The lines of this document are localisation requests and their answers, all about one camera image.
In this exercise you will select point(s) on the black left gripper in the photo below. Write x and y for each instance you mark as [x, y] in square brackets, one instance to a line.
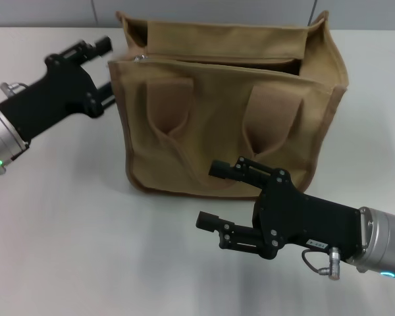
[56, 95]

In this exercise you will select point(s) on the khaki canvas food bag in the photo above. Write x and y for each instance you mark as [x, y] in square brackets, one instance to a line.
[217, 125]

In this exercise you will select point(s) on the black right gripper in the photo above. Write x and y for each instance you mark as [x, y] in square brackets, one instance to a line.
[303, 220]

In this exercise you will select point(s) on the silver zipper pull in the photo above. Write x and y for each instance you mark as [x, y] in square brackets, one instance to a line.
[140, 58]

